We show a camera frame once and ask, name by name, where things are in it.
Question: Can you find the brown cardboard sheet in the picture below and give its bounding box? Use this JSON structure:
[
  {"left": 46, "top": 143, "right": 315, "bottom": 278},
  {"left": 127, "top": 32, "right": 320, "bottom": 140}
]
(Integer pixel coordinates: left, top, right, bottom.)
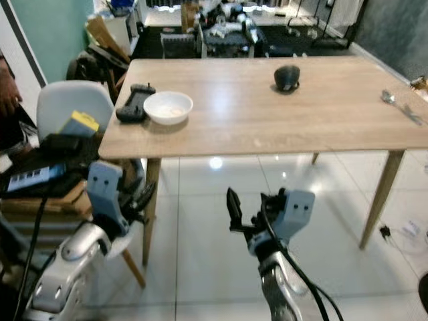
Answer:
[{"left": 86, "top": 16, "right": 129, "bottom": 64}]

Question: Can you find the black crate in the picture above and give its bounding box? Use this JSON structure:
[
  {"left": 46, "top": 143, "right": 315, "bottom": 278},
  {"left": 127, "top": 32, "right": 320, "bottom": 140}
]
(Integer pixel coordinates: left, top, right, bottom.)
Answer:
[{"left": 160, "top": 31, "right": 199, "bottom": 60}]

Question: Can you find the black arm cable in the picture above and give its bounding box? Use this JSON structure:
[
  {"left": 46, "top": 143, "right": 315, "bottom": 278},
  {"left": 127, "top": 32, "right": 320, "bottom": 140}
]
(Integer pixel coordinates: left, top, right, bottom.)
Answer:
[
  {"left": 13, "top": 175, "right": 71, "bottom": 321},
  {"left": 261, "top": 205, "right": 345, "bottom": 321}
]

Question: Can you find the black flat bag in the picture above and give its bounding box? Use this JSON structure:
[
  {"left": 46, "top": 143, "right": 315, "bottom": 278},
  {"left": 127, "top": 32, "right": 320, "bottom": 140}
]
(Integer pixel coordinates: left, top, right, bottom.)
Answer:
[{"left": 0, "top": 136, "right": 102, "bottom": 199}]

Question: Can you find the black game controller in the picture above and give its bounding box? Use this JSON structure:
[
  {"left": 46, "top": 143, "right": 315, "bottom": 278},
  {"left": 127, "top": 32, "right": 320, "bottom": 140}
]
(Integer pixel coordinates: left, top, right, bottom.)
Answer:
[{"left": 115, "top": 84, "right": 156, "bottom": 124}]

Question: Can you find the dark grey mug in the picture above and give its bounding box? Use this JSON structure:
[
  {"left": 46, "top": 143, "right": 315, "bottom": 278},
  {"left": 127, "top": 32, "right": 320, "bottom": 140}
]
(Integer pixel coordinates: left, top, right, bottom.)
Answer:
[{"left": 273, "top": 64, "right": 302, "bottom": 94}]

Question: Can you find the white chair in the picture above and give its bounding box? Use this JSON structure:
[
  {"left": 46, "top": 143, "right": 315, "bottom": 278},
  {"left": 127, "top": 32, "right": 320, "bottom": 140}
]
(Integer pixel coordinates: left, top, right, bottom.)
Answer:
[{"left": 36, "top": 80, "right": 148, "bottom": 290}]

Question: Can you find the metal spoon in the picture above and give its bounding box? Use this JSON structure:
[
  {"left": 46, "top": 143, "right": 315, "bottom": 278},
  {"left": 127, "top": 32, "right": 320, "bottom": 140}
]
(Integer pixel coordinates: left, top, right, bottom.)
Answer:
[{"left": 381, "top": 90, "right": 424, "bottom": 127}]

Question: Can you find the person in black shorts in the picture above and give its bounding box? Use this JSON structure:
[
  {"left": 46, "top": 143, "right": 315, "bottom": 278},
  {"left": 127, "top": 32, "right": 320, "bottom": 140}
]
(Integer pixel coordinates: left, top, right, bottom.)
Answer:
[{"left": 0, "top": 56, "right": 42, "bottom": 180}]

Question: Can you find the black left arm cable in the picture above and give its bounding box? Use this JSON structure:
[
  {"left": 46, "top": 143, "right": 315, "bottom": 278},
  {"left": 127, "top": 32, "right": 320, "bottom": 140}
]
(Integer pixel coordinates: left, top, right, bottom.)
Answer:
[{"left": 13, "top": 175, "right": 71, "bottom": 321}]

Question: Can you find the light wooden table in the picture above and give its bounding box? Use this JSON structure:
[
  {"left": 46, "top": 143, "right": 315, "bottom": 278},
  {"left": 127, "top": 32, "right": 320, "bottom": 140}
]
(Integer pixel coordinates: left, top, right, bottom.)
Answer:
[{"left": 98, "top": 56, "right": 428, "bottom": 270}]

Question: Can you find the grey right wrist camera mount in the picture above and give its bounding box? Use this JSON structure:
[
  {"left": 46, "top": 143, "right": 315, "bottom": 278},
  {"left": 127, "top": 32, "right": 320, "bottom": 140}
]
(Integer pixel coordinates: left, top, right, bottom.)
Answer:
[{"left": 280, "top": 188, "right": 317, "bottom": 241}]

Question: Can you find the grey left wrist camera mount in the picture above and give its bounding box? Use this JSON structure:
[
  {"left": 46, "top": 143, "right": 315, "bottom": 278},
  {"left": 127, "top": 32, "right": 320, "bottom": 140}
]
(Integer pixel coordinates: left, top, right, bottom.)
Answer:
[{"left": 86, "top": 160, "right": 125, "bottom": 233}]

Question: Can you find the tablet with lit screen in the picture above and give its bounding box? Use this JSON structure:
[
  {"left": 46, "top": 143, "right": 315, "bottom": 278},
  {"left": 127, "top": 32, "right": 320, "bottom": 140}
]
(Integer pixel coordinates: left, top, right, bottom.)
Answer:
[{"left": 6, "top": 163, "right": 72, "bottom": 195}]

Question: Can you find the black backpack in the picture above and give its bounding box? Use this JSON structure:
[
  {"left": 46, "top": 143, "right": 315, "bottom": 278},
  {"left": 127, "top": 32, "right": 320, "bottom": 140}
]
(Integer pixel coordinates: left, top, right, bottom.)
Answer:
[{"left": 67, "top": 51, "right": 116, "bottom": 84}]

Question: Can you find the silver robot on stand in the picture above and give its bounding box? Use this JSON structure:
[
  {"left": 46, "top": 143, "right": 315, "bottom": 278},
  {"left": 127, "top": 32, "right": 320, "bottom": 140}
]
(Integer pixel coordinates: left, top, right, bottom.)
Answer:
[{"left": 197, "top": 3, "right": 263, "bottom": 58}]

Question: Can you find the white bowl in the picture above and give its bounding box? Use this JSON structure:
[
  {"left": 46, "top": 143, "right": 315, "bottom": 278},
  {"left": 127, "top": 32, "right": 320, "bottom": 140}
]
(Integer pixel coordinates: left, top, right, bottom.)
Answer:
[{"left": 143, "top": 91, "right": 194, "bottom": 126}]

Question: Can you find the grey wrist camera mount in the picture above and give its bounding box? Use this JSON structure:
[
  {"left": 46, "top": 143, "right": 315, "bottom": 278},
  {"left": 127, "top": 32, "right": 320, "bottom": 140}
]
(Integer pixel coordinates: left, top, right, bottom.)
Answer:
[
  {"left": 86, "top": 160, "right": 125, "bottom": 233},
  {"left": 280, "top": 188, "right": 317, "bottom": 241}
]

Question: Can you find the bystander bare hand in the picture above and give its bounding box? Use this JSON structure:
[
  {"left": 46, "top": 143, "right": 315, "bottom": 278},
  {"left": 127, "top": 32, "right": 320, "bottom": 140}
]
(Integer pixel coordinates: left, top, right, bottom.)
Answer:
[{"left": 0, "top": 63, "right": 23, "bottom": 118}]

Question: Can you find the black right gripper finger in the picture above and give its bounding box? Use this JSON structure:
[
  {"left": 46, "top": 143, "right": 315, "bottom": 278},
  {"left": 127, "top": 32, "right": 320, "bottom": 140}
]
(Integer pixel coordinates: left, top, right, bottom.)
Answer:
[
  {"left": 260, "top": 190, "right": 288, "bottom": 220},
  {"left": 225, "top": 187, "right": 246, "bottom": 233}
]

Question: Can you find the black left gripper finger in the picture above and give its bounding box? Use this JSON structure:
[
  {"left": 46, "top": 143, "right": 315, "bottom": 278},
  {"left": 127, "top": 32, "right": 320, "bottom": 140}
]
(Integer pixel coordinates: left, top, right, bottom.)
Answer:
[
  {"left": 124, "top": 160, "right": 142, "bottom": 199},
  {"left": 138, "top": 179, "right": 157, "bottom": 209}
]

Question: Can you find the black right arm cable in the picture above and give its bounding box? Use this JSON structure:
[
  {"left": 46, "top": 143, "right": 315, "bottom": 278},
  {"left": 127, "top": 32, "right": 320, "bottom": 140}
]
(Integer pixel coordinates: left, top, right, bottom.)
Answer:
[{"left": 261, "top": 205, "right": 345, "bottom": 321}]

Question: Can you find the black device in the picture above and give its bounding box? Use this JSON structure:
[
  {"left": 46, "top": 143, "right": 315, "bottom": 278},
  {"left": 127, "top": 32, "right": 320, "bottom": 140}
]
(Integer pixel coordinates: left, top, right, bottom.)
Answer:
[{"left": 44, "top": 133, "right": 85, "bottom": 152}]

